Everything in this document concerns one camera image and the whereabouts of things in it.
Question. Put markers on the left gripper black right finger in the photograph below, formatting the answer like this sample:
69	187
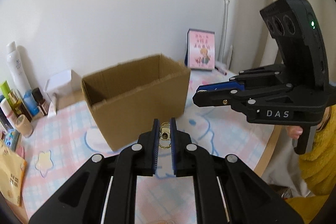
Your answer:
226	189

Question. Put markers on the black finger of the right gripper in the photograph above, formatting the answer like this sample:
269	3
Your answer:
220	97
223	86

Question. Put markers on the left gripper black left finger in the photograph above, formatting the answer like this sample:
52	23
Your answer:
103	189

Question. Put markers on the person right hand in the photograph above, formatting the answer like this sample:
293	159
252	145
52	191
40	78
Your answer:
294	132

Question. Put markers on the pink illustrated desk calendar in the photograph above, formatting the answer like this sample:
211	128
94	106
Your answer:
200	53

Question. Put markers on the brown cardboard box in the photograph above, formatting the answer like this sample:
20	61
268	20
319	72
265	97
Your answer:
125	99

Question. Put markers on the yellow snack packet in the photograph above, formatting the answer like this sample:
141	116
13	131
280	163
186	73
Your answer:
12	171

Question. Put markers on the beige round jar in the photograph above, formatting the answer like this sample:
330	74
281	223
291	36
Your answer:
24	126

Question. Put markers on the small dark dropper bottle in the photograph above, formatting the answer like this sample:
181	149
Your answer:
42	103

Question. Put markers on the blue cosmetic pack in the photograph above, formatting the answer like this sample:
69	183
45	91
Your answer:
11	139

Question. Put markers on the white storage box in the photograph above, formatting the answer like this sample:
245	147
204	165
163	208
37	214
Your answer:
62	84

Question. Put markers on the amber oil bottle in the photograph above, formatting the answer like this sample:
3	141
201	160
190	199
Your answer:
18	105

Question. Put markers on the white pink tube bottle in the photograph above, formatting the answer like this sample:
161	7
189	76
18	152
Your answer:
8	112

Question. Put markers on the green cap bottle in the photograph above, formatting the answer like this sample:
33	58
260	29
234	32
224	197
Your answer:
5	91

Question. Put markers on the tall white spray bottle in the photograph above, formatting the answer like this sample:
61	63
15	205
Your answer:
20	79

